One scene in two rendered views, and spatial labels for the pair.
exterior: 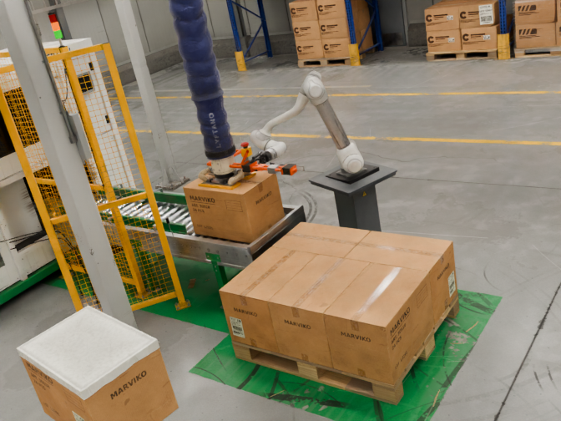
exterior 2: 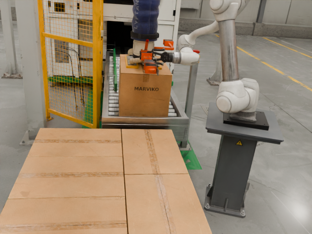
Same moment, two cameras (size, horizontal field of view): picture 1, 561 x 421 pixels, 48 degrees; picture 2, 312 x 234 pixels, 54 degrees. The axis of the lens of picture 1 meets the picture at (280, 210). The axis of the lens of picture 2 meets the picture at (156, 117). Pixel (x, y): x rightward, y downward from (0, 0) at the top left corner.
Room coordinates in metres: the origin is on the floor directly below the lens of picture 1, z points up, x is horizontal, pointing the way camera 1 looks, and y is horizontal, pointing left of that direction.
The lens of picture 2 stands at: (2.65, -1.45, 1.62)
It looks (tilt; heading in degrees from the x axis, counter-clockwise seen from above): 24 degrees down; 41
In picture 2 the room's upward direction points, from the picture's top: 5 degrees clockwise
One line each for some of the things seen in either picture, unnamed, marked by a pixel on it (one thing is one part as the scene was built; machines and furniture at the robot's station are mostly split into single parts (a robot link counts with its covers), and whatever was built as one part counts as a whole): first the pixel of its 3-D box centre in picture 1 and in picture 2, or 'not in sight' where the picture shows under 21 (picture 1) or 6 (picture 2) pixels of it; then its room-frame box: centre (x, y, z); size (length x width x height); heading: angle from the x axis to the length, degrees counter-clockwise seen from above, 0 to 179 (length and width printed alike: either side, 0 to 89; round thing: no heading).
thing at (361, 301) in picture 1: (340, 291); (106, 201); (3.61, -0.28, 0.34); 1.20 x 1.00 x 0.40; 51
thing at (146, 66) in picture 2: (288, 169); (150, 68); (4.10, -0.11, 1.08); 0.08 x 0.07 x 0.05; 50
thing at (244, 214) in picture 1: (234, 203); (142, 85); (4.49, 0.33, 0.75); 0.60 x 0.40 x 0.40; 50
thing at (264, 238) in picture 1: (276, 228); (146, 120); (4.27, 0.05, 0.58); 0.70 x 0.03 x 0.06; 141
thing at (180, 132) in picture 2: (280, 240); (145, 132); (4.27, 0.05, 0.48); 0.70 x 0.03 x 0.15; 141
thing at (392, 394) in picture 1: (346, 325); not in sight; (3.61, -0.28, 0.07); 1.20 x 1.00 x 0.14; 51
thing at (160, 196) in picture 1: (158, 194); not in sight; (5.45, 1.06, 0.60); 1.60 x 0.10 x 0.09; 51
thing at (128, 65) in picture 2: (218, 182); (131, 60); (4.42, 0.40, 0.97); 0.34 x 0.10 x 0.05; 50
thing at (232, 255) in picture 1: (141, 239); (106, 82); (4.76, 1.16, 0.50); 2.31 x 0.05 x 0.19; 51
